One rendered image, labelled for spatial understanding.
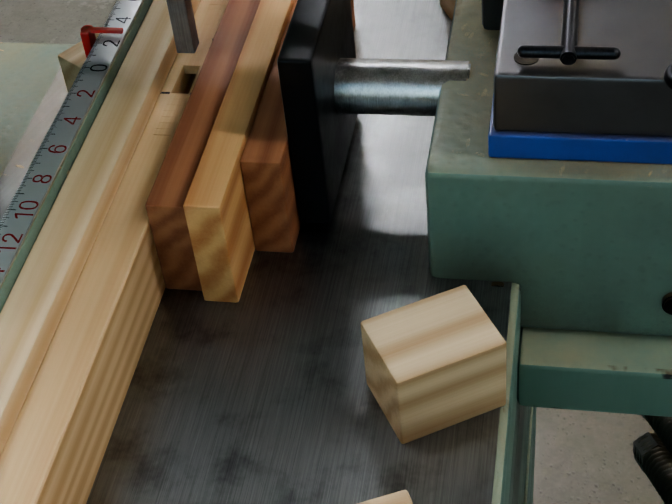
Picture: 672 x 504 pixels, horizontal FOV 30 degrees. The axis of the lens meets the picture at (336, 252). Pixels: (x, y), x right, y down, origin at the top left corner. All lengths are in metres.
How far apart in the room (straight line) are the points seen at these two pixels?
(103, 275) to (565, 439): 1.17
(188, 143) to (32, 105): 0.32
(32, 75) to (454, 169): 0.45
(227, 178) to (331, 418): 0.11
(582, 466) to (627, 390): 1.05
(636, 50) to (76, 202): 0.24
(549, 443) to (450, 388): 1.16
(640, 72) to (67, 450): 0.25
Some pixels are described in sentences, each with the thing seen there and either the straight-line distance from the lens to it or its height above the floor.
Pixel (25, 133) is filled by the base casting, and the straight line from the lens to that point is 0.84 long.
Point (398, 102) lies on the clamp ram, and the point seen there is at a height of 0.95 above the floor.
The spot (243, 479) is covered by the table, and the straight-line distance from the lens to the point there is 0.48.
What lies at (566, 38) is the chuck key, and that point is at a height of 1.01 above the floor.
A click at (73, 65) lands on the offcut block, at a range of 0.84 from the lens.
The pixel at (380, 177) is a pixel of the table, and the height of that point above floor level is 0.90.
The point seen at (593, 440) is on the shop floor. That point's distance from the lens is 1.63.
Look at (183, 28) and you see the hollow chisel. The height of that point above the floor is 0.96.
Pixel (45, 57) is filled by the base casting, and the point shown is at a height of 0.80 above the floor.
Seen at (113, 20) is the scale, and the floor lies 0.96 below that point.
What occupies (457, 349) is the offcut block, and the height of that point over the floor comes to 0.94.
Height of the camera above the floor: 1.29
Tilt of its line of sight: 43 degrees down
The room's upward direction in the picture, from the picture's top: 7 degrees counter-clockwise
